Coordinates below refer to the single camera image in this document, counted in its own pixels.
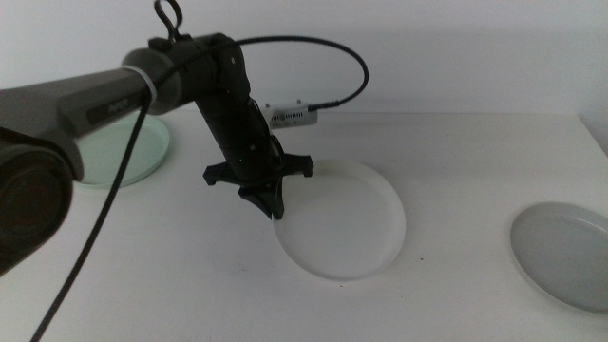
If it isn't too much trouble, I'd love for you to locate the pale green shallow bowl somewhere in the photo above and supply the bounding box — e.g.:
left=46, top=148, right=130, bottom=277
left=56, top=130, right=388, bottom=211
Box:
left=73, top=113, right=171, bottom=190

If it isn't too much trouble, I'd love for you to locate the grey shallow bowl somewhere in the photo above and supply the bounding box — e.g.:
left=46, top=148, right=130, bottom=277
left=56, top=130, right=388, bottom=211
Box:
left=509, top=201, right=608, bottom=315

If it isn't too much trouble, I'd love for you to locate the white shallow bowl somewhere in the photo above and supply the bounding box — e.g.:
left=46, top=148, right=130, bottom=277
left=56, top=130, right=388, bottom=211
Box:
left=273, top=158, right=408, bottom=282

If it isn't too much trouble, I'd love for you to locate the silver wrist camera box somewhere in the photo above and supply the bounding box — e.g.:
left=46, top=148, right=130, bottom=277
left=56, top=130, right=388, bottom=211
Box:
left=263, top=101, right=319, bottom=130

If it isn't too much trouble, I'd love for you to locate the black cable loop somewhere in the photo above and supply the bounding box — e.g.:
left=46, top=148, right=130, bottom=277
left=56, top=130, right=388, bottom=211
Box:
left=153, top=0, right=185, bottom=43

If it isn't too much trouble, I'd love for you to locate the black camera cable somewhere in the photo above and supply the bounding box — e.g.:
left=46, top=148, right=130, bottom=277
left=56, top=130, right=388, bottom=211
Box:
left=28, top=35, right=371, bottom=342

